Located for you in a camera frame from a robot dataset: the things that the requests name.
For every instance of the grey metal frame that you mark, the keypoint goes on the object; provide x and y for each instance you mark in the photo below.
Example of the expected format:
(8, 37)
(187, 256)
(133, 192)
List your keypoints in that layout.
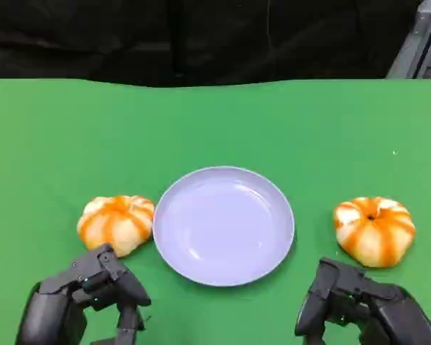
(418, 39)

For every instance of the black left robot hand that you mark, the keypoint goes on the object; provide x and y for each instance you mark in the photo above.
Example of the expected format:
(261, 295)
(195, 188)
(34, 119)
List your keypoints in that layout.
(57, 305)

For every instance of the lilac plate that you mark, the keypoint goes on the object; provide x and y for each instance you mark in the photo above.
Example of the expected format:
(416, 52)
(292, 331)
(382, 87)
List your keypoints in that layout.
(223, 225)

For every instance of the orange and white bread roll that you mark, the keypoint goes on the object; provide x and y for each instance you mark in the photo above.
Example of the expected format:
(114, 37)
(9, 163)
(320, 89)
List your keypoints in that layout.
(375, 230)
(115, 223)

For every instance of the black backdrop curtain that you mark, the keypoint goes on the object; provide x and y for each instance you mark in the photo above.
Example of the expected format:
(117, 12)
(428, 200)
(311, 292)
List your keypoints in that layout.
(186, 36)

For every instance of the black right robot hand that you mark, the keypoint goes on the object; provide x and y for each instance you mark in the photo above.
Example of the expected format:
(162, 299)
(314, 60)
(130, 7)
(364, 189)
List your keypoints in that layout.
(362, 305)

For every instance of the green table cloth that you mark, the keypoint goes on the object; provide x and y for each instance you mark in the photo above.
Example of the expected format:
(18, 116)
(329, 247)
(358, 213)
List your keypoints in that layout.
(215, 136)

